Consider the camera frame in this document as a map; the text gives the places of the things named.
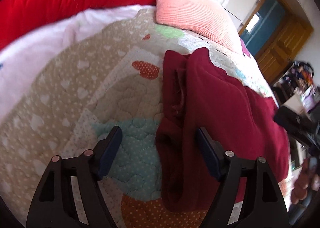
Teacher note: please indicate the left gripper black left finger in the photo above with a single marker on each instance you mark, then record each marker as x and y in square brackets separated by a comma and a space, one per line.
[53, 203]

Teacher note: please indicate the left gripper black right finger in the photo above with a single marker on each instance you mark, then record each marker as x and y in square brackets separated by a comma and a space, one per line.
[248, 194]

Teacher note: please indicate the dark red sweater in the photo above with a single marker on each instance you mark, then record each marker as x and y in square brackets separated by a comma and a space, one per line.
[197, 94]

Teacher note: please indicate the pile of clothes on shelf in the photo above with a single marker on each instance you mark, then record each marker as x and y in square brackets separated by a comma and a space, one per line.
[300, 75]

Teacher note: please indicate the right hand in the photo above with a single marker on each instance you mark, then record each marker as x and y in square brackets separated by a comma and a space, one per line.
[303, 182]

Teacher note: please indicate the white shelf unit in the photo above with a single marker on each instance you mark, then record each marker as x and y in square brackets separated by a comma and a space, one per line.
[304, 103]

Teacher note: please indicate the patchwork quilted bedspread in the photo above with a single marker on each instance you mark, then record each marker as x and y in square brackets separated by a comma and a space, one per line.
[113, 77]

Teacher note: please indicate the wooden door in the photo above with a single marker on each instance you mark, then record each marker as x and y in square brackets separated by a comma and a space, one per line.
[282, 50]

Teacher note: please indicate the purple cloth on bed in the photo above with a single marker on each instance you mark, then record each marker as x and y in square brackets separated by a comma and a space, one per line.
[244, 49]

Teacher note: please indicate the teal glass door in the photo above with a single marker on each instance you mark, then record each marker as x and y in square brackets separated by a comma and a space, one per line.
[262, 25]

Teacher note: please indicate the white fleece blanket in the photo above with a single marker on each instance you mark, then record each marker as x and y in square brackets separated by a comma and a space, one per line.
[22, 60]

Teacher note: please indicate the pink square pillow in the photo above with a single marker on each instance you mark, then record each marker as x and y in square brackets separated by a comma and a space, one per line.
[204, 17]

